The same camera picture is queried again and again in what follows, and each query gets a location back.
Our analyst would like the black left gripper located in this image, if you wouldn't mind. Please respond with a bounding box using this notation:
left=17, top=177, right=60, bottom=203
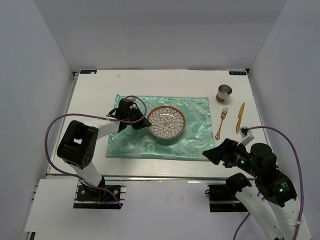
left=126, top=106, right=152, bottom=130

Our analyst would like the left blue table sticker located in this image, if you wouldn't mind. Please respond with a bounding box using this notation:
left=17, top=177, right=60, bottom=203
left=79, top=69, right=97, bottom=75

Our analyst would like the blue table sticker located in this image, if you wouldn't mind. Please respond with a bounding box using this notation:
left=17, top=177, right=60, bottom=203
left=229, top=71, right=247, bottom=76
left=79, top=69, right=97, bottom=75

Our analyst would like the gold knife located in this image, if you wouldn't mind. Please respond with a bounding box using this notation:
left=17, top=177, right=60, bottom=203
left=235, top=103, right=245, bottom=134

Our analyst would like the floral patterned ceramic plate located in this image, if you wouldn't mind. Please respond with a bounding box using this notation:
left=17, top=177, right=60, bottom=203
left=147, top=106, right=187, bottom=139

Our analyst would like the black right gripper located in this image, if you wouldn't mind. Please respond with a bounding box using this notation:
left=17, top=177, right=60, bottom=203
left=202, top=137, right=261, bottom=178

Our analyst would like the gold fork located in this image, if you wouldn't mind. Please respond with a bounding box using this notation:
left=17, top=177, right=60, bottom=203
left=214, top=107, right=228, bottom=140

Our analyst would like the metal cup with paper sleeve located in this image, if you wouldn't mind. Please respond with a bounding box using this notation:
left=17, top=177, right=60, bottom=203
left=215, top=84, right=233, bottom=104

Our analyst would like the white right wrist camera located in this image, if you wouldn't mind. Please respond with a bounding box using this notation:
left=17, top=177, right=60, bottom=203
left=237, top=126, right=255, bottom=147

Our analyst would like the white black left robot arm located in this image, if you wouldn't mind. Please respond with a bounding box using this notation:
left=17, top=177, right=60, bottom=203
left=57, top=98, right=152, bottom=200

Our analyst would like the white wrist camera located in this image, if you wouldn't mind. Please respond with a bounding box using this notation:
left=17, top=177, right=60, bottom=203
left=237, top=126, right=255, bottom=147
left=129, top=99, right=138, bottom=111

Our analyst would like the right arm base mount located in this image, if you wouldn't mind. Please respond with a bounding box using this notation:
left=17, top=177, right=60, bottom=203
left=204, top=184, right=249, bottom=213

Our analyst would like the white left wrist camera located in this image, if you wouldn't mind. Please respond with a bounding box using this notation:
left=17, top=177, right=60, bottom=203
left=129, top=99, right=138, bottom=111

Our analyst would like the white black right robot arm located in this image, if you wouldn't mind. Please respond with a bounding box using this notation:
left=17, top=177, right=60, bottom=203
left=202, top=138, right=312, bottom=240

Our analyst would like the right blue table sticker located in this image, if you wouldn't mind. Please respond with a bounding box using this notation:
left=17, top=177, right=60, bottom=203
left=229, top=71, right=247, bottom=76

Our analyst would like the green satin placemat cloth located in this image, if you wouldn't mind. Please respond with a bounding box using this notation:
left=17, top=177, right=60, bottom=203
left=105, top=95, right=216, bottom=161

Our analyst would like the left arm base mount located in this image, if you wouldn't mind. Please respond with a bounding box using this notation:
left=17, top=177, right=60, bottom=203
left=73, top=181, right=127, bottom=210

